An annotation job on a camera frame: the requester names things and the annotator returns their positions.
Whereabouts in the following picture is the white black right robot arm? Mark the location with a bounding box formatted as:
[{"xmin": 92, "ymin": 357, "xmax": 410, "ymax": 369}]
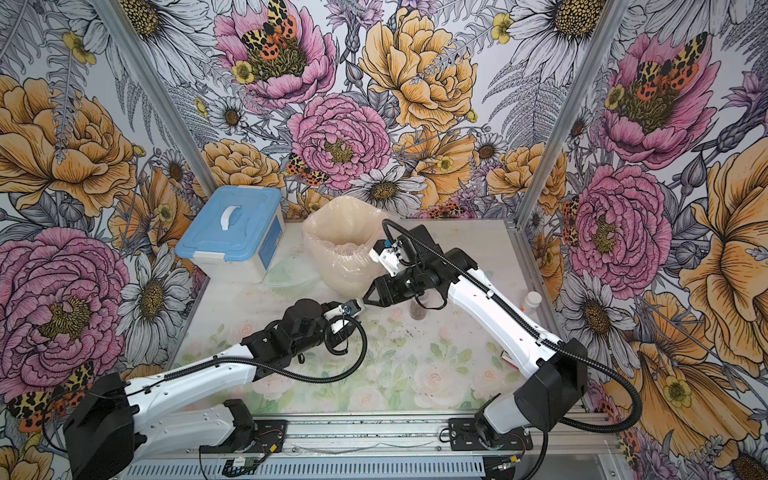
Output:
[{"xmin": 363, "ymin": 220, "xmax": 587, "ymax": 448}]

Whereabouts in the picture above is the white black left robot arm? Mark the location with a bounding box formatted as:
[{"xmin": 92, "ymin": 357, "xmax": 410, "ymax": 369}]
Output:
[{"xmin": 63, "ymin": 299, "xmax": 364, "ymax": 479}]

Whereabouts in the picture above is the bin with pink bag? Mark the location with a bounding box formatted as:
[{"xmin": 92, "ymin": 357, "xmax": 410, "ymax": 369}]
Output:
[{"xmin": 302, "ymin": 196, "xmax": 391, "ymax": 299}]

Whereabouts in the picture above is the pink white paper packet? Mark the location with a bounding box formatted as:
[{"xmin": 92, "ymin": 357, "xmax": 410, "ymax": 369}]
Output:
[{"xmin": 500, "ymin": 352, "xmax": 519, "ymax": 371}]

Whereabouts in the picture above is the small white capped bottle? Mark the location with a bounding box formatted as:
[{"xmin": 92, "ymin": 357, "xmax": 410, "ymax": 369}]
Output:
[{"xmin": 520, "ymin": 291, "xmax": 543, "ymax": 316}]

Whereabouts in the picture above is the blue lidded storage box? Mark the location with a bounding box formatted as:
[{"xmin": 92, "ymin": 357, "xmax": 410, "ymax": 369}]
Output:
[{"xmin": 175, "ymin": 185, "xmax": 285, "ymax": 284}]

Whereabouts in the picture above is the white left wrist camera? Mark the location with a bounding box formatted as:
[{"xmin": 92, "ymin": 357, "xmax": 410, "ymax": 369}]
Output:
[{"xmin": 336, "ymin": 299, "xmax": 365, "ymax": 318}]

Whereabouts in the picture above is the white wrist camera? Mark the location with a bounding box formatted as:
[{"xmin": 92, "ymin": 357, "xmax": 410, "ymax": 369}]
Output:
[
  {"xmin": 336, "ymin": 299, "xmax": 365, "ymax": 318},
  {"xmin": 369, "ymin": 239, "xmax": 413, "ymax": 277}
]

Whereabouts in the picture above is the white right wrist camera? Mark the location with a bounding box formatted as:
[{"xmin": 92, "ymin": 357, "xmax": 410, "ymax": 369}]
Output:
[{"xmin": 369, "ymin": 239, "xmax": 413, "ymax": 277}]

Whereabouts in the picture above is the left black corrugated cable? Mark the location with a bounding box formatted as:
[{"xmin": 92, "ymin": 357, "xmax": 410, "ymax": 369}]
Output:
[{"xmin": 161, "ymin": 311, "xmax": 368, "ymax": 385}]

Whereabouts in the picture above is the black corrugated cable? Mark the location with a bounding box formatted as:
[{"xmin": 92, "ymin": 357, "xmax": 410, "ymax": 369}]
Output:
[
  {"xmin": 161, "ymin": 311, "xmax": 368, "ymax": 385},
  {"xmin": 381, "ymin": 218, "xmax": 643, "ymax": 434}
]

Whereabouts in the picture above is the aluminium front rail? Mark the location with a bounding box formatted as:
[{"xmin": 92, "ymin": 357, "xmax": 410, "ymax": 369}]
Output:
[{"xmin": 119, "ymin": 411, "xmax": 632, "ymax": 479}]

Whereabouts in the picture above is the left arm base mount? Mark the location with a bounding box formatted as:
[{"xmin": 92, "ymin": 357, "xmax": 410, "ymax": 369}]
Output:
[{"xmin": 199, "ymin": 419, "xmax": 288, "ymax": 454}]

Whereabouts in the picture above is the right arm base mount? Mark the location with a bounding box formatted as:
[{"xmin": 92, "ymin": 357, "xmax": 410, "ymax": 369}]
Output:
[{"xmin": 439, "ymin": 417, "xmax": 533, "ymax": 453}]

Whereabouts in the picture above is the right black corrugated cable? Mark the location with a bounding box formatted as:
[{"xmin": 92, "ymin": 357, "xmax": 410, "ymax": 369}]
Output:
[{"xmin": 381, "ymin": 218, "xmax": 643, "ymax": 434}]

